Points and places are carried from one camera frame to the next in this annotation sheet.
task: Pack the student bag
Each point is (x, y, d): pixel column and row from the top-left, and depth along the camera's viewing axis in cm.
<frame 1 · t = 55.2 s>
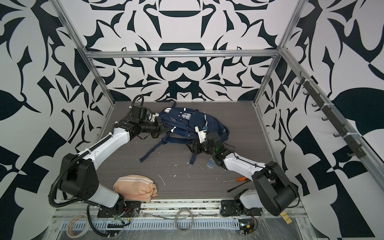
left hand: (173, 124, 79), fingers closed
right hand: (189, 141, 84), fingers open
navy blue student backpack: (180, 123, 91), point 16 cm above the table
pink striped pencil pouch: (136, 187, 81), point 2 cm above the table
clear plastic pencil case: (211, 163, 91), on the table
black handled screwdriver: (237, 186, 83), on the table

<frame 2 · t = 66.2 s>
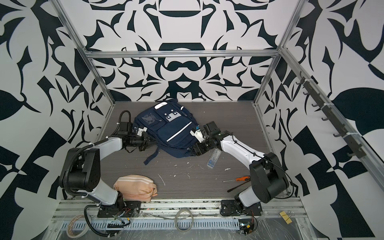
left hand: (158, 139, 88), fingers closed
right hand: (194, 148, 85), fingers open
navy blue student backpack: (169, 124, 101), point 8 cm above the table
the other named things where they were.

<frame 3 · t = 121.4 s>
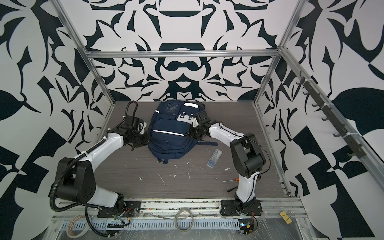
left hand: (152, 138, 88), fingers closed
right hand: (185, 133, 91), fingers closed
navy blue student backpack: (168, 136, 94), point 8 cm above the table
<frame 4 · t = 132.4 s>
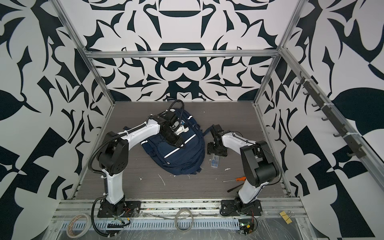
left hand: (184, 145, 87), fingers open
right hand: (214, 151, 93), fingers open
navy blue student backpack: (187, 159, 87), point 6 cm above the table
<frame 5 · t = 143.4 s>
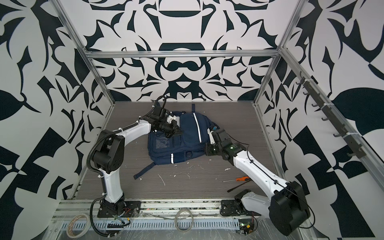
left hand: (186, 129, 88), fingers closed
right hand: (206, 145, 82), fingers open
navy blue student backpack: (188, 145, 91), point 8 cm above the table
